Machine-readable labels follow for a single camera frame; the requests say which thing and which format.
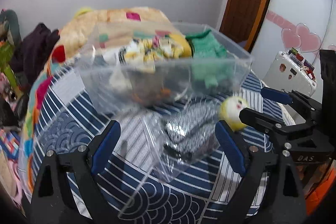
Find yellow-haired doll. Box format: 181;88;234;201
219;96;249;132

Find green knitted glove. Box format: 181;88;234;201
186;29;234;89

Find floral fabric scrunchie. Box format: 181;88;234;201
118;34;193;73

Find white suitcase with stickers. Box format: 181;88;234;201
263;49;317;97

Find navy white patterned cloth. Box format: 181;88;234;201
31;66;295;224

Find bagged silver glitter item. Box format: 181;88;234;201
143;100;220;183

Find clear plastic storage box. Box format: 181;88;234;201
75;20;253;114

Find dark purple garment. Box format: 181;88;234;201
9;23;60;86

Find beige fleece patchwork blanket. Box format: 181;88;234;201
18;7;169;196

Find green cardboard box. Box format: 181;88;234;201
0;40;21;95

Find yellow fuzzy item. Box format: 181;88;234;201
73;7;93;18

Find grey plush toy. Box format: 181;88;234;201
1;10;22;47

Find pink heart wall stickers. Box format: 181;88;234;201
266;11;322;55

